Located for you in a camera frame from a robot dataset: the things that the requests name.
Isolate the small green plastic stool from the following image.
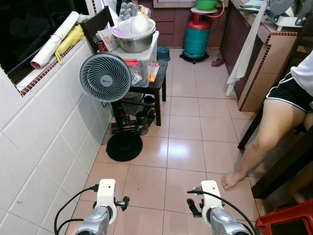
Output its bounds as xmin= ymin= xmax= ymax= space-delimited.
xmin=156 ymin=46 xmax=171 ymax=62

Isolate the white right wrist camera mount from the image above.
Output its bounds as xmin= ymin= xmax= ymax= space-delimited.
xmin=201 ymin=180 xmax=224 ymax=221

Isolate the rolled white paper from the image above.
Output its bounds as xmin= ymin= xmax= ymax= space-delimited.
xmin=30 ymin=11 xmax=80 ymax=70

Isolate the green red gas cylinder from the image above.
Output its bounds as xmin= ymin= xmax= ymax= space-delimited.
xmin=180 ymin=13 xmax=212 ymax=65

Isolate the orange gas hose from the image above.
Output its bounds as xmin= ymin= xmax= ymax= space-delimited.
xmin=211 ymin=0 xmax=227 ymax=19

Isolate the dark wooden chair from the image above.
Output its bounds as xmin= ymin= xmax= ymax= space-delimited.
xmin=238 ymin=110 xmax=308 ymax=150

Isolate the brown tiled kitchen counter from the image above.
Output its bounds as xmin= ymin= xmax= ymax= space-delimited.
xmin=220 ymin=0 xmax=303 ymax=114

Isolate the grey standing fan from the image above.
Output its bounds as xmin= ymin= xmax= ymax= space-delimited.
xmin=80 ymin=52 xmax=144 ymax=163

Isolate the white hanging towel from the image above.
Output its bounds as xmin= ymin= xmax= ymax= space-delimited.
xmin=225 ymin=0 xmax=268 ymax=97

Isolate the small dark side table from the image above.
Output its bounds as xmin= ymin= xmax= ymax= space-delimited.
xmin=128 ymin=60 xmax=169 ymax=126

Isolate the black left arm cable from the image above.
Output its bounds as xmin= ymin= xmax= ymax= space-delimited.
xmin=54 ymin=184 xmax=99 ymax=235

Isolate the red plastic stool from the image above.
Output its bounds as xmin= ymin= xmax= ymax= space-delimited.
xmin=255 ymin=198 xmax=313 ymax=235

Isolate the white plastic bowl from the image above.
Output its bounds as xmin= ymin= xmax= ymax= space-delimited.
xmin=128 ymin=14 xmax=150 ymax=35

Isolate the seated person in black shorts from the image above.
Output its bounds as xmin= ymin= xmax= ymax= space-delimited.
xmin=221 ymin=51 xmax=313 ymax=204

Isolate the pink slipper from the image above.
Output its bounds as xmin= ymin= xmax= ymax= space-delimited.
xmin=211 ymin=57 xmax=226 ymax=68

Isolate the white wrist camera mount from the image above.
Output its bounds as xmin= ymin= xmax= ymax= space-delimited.
xmin=201 ymin=180 xmax=224 ymax=221
xmin=95 ymin=179 xmax=117 ymax=224

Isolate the clear plastic egg tray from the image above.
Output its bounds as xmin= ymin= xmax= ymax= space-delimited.
xmin=118 ymin=2 xmax=140 ymax=23

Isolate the green plastic basin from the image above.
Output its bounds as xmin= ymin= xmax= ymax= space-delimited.
xmin=195 ymin=0 xmax=220 ymax=12

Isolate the black grey floor appliance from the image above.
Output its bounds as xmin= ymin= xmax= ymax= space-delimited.
xmin=111 ymin=95 xmax=157 ymax=136

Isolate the brown wooden cabinet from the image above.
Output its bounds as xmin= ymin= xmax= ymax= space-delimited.
xmin=138 ymin=0 xmax=230 ymax=48

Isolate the clear plastic storage box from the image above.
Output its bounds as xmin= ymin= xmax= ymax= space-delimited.
xmin=112 ymin=31 xmax=160 ymax=88

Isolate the red white packet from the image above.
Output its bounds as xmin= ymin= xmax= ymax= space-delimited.
xmin=96 ymin=26 xmax=118 ymax=52

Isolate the dark glass window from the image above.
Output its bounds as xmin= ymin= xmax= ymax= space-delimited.
xmin=0 ymin=0 xmax=93 ymax=85

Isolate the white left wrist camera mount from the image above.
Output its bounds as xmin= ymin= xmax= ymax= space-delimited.
xmin=95 ymin=179 xmax=117 ymax=224

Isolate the yellow folded cloth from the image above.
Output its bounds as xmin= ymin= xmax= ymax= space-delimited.
xmin=54 ymin=24 xmax=85 ymax=65

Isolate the large steel bowl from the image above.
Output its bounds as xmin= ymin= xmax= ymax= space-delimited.
xmin=112 ymin=18 xmax=157 ymax=54

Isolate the black chair backrest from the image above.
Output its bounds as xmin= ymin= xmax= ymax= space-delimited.
xmin=80 ymin=5 xmax=116 ymax=53

